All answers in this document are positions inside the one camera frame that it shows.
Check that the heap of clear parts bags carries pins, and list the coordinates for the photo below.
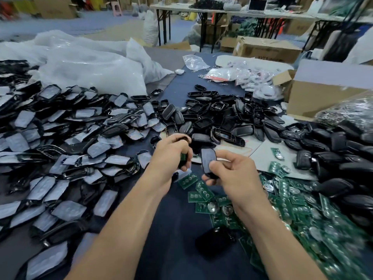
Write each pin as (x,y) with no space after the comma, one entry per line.
(259,78)

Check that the brown cardboard box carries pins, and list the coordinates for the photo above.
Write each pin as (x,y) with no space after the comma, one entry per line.
(267,49)

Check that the pile of shells with pads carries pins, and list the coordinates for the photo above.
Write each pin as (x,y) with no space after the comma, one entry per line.
(52,142)

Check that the open laptop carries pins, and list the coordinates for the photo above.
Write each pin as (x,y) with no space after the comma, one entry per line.
(257,4)

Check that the small crumpled clear plastic bag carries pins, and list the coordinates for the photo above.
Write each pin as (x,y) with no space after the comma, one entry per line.
(195,62)

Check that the heap of black parts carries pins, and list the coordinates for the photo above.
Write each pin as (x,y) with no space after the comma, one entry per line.
(207,4)

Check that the person's right forearm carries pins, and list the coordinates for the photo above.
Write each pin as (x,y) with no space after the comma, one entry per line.
(285,247)

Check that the person's left forearm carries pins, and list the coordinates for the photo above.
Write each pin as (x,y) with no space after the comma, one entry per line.
(116,236)

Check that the small white object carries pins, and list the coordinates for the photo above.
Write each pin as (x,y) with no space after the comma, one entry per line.
(179,71)

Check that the person's left hand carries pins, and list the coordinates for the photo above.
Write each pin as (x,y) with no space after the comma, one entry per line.
(166,166)

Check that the small green circuit board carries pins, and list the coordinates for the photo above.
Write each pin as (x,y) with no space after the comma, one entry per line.
(183,157)

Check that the lone glossy black shell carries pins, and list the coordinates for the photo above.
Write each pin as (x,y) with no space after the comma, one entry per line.
(213,242)

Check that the clear bag of metal parts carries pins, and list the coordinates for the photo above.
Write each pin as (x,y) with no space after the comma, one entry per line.
(349,113)

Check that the white sack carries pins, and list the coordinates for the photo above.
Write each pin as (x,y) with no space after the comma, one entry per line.
(150,29)

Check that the clear bag with red label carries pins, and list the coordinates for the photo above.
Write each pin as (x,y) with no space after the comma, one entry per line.
(220,74)

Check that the pile of assembled black fobs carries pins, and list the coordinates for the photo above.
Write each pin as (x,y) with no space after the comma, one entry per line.
(344,148)

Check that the black metal table frame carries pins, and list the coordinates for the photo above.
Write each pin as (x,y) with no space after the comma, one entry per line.
(165,26)

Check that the person's right hand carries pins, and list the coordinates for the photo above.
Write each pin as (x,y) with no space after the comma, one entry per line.
(239,183)

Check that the pink plastic stool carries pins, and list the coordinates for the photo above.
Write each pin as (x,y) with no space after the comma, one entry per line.
(116,8)

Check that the pile of green circuit boards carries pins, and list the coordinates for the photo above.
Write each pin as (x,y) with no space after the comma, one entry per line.
(326,230)

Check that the large open cardboard box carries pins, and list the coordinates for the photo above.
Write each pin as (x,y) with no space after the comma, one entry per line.
(326,96)

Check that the large white plastic bag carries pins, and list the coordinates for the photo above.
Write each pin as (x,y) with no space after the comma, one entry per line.
(87,61)

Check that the long white table top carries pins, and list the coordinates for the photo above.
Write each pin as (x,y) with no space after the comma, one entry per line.
(291,14)

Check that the pile of black shell halves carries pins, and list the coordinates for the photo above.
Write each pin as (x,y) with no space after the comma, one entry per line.
(233,113)

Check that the tan cardboard box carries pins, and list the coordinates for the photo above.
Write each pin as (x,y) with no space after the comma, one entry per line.
(55,7)

